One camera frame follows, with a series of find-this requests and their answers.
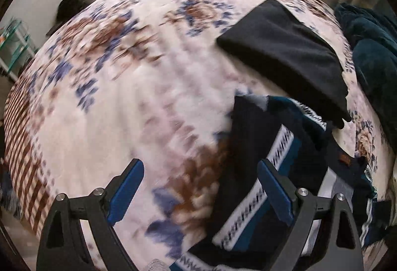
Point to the black bag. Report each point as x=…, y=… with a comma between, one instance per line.
x=69, y=7

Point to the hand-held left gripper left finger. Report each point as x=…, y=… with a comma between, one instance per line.
x=127, y=190

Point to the teal fleece blanket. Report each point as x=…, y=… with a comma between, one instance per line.
x=375, y=66

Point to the navy teal patterned sweater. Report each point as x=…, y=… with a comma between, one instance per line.
x=245, y=140

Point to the black folded garment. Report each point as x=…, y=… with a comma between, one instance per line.
x=285, y=56

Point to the floral bedspread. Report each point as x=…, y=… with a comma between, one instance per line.
x=139, y=87

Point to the dark striped garment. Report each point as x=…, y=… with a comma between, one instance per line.
x=367, y=221

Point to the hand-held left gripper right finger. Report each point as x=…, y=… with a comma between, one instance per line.
x=276, y=193

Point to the dark pants with leather patch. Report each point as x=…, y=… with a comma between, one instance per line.
x=335, y=146

